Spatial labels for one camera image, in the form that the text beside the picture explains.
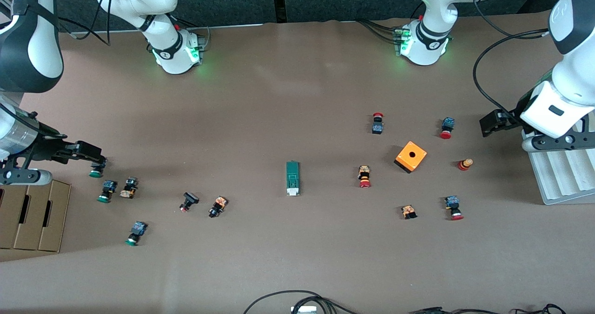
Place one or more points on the brown paper table cover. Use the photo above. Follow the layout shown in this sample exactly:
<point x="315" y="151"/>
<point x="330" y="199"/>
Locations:
<point x="297" y="95"/>

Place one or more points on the orange box with round hole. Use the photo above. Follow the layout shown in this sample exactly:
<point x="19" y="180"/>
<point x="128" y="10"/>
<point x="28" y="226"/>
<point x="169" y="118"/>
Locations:
<point x="411" y="155"/>

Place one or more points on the black push button orange block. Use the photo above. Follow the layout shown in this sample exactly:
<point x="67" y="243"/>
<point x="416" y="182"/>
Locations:
<point x="217" y="206"/>

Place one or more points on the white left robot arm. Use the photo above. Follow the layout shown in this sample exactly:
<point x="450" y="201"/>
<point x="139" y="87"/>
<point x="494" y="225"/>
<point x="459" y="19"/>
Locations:
<point x="576" y="72"/>

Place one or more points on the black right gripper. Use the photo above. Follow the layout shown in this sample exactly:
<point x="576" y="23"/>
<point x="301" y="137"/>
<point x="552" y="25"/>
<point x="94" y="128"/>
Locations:
<point x="50" y="147"/>

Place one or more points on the grey ridged plastic tray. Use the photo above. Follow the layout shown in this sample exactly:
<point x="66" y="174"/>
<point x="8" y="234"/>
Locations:
<point x="562" y="179"/>

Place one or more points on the red orange button head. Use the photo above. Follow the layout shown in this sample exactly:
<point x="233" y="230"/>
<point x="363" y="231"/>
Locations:
<point x="465" y="164"/>

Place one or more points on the green push button blue block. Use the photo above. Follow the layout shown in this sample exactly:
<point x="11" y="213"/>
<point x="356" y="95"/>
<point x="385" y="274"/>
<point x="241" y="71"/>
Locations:
<point x="135" y="233"/>
<point x="96" y="172"/>
<point x="107" y="191"/>

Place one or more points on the green terminal block part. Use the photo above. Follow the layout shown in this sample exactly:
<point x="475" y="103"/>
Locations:
<point x="293" y="177"/>

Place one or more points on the brown cardboard divider box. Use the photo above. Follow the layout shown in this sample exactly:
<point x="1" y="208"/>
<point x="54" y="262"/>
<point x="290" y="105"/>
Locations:
<point x="35" y="216"/>

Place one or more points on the red push button orange block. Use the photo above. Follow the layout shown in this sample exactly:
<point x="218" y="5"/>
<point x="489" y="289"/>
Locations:
<point x="364" y="176"/>

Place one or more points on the black vertical panel post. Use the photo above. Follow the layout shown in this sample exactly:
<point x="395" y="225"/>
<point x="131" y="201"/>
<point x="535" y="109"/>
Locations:
<point x="279" y="0"/>

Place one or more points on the red push button black block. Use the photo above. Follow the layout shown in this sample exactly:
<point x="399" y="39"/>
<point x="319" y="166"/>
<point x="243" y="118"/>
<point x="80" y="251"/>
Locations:
<point x="377" y="124"/>

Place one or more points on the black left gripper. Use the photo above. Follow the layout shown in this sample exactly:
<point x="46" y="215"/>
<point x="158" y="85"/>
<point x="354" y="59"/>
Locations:
<point x="510" y="117"/>

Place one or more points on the red mushroom button blue block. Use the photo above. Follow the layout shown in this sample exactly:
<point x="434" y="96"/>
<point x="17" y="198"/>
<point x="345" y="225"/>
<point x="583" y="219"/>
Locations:
<point x="453" y="207"/>
<point x="447" y="127"/>

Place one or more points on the black square push button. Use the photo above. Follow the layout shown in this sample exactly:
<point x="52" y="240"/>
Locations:
<point x="188" y="201"/>

